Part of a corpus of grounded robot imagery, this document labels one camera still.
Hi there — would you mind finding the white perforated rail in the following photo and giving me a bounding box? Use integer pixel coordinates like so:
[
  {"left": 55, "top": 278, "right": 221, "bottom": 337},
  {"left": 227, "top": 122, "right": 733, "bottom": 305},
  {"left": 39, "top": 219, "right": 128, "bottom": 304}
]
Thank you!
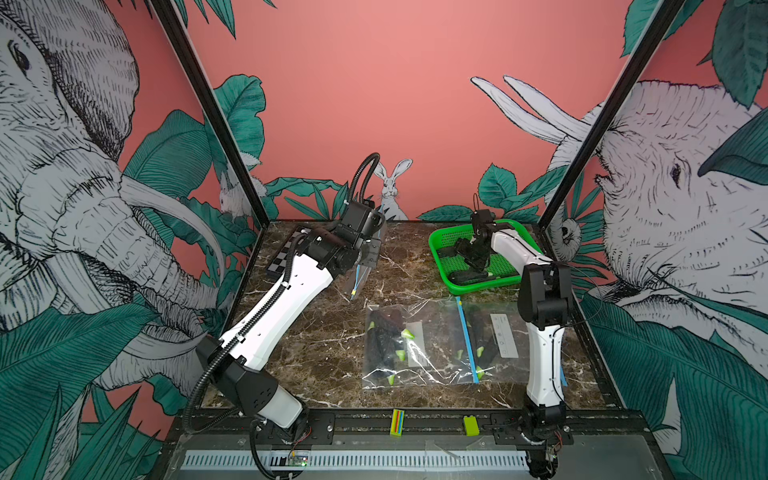
[{"left": 180, "top": 450, "right": 528, "bottom": 472}]

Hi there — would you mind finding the green small block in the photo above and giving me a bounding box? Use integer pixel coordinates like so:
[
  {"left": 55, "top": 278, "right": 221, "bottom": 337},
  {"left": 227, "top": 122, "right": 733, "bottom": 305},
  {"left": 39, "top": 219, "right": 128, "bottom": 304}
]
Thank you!
[{"left": 463, "top": 415, "right": 480, "bottom": 437}]

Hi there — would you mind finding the black frame post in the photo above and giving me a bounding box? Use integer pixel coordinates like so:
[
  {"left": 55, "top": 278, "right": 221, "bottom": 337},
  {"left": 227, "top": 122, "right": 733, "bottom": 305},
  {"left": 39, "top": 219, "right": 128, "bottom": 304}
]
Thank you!
[
  {"left": 537, "top": 0, "right": 685, "bottom": 230},
  {"left": 149, "top": 1, "right": 270, "bottom": 229}
]

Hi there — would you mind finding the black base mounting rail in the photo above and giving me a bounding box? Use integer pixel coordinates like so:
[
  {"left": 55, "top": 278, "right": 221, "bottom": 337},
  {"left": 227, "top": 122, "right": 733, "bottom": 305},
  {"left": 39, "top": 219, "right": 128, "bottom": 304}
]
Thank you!
[{"left": 165, "top": 407, "right": 574, "bottom": 450}]

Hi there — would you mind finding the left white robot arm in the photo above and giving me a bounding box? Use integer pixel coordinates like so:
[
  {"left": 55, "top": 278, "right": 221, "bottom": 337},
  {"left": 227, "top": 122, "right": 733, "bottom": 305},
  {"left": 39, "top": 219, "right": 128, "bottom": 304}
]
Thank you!
[{"left": 190, "top": 199, "right": 386, "bottom": 443}]

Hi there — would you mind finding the clear zip bag blue zipper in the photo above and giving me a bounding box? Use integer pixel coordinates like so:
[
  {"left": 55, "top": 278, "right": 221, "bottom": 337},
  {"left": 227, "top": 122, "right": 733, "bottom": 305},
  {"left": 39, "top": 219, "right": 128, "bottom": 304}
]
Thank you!
[{"left": 454, "top": 300, "right": 530, "bottom": 386}]

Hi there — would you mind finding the green plastic basket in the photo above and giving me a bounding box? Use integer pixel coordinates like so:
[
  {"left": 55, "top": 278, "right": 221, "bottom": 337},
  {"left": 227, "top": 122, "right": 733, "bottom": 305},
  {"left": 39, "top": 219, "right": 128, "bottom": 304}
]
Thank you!
[{"left": 428, "top": 224, "right": 522, "bottom": 296}]

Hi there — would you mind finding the right black frame post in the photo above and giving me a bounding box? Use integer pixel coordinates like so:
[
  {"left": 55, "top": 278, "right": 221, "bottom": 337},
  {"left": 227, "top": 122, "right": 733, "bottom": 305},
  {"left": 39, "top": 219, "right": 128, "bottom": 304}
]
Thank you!
[{"left": 537, "top": 0, "right": 685, "bottom": 230}]

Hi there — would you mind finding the left black corrugated cable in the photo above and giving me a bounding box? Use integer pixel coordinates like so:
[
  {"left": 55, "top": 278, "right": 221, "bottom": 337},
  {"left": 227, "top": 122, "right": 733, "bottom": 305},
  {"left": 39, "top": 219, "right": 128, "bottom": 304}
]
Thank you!
[{"left": 182, "top": 152, "right": 382, "bottom": 434}]

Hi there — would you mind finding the left black frame post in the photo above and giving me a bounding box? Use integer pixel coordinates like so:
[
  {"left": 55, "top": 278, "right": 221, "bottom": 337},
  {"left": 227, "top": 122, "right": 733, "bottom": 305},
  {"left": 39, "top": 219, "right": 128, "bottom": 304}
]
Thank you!
[{"left": 149, "top": 1, "right": 270, "bottom": 229}]

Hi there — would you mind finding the black white checkerboard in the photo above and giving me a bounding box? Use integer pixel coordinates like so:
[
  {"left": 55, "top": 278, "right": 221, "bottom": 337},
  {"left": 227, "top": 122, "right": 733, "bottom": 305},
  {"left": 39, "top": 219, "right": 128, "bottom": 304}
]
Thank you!
[{"left": 265, "top": 226, "right": 310, "bottom": 282}]

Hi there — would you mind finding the eggplant in basket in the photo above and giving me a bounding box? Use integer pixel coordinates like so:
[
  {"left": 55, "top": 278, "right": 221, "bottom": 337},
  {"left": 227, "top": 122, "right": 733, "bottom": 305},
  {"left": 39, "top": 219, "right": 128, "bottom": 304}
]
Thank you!
[{"left": 447, "top": 270, "right": 494, "bottom": 286}]

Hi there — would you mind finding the striped colour block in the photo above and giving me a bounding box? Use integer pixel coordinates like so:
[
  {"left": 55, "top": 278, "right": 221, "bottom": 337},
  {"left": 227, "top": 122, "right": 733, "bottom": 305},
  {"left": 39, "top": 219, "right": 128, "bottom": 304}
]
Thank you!
[{"left": 390, "top": 409, "right": 405, "bottom": 437}]

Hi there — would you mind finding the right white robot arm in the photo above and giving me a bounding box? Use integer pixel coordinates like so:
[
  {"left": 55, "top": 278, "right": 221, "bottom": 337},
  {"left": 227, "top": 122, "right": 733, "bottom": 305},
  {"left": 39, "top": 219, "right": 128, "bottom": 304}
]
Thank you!
[{"left": 449, "top": 209, "right": 573, "bottom": 438}]

